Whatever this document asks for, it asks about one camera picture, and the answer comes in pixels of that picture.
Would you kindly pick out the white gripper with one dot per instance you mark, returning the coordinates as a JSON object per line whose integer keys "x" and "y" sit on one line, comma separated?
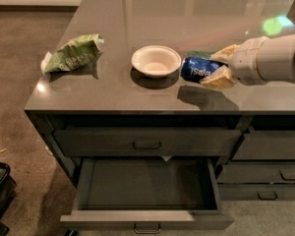
{"x": 245, "y": 62}

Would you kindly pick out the blue pepsi can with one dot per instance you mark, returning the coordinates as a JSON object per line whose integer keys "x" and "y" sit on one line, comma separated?
{"x": 195, "y": 69}

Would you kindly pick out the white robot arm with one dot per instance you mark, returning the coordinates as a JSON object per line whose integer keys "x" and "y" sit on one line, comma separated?
{"x": 276, "y": 59}

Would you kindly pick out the top right drawer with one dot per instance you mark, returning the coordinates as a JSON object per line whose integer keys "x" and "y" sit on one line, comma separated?
{"x": 266, "y": 145}

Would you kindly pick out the middle right drawer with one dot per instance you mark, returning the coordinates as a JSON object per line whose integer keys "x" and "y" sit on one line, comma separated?
{"x": 244, "y": 173}

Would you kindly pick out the dark grey counter cabinet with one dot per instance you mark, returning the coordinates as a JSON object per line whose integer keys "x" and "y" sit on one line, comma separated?
{"x": 112, "y": 93}

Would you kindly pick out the open middle drawer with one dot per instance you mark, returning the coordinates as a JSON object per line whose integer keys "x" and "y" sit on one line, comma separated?
{"x": 147, "y": 195}

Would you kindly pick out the top left drawer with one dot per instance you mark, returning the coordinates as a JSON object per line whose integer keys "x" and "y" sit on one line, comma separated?
{"x": 151, "y": 141}

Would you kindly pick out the green yellow sponge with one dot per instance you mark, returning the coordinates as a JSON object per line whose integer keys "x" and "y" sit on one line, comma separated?
{"x": 200, "y": 54}

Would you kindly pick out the white bowl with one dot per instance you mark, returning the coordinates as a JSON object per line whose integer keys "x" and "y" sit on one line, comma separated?
{"x": 156, "y": 61}

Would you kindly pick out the green chip bag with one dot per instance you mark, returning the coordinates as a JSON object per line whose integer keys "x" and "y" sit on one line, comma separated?
{"x": 75, "y": 54}

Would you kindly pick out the black bin with bottles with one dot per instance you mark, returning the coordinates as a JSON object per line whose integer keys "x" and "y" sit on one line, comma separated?
{"x": 7, "y": 187}

